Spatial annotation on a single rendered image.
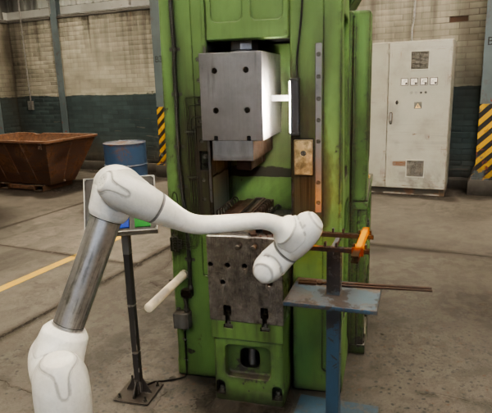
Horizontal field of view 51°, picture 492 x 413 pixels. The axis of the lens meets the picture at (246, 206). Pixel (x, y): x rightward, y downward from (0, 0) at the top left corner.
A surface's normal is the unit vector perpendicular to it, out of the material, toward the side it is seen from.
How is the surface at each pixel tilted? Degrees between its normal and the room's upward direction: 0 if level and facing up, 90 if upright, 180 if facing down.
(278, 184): 90
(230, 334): 90
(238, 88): 90
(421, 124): 90
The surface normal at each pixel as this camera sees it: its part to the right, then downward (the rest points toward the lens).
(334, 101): -0.26, 0.23
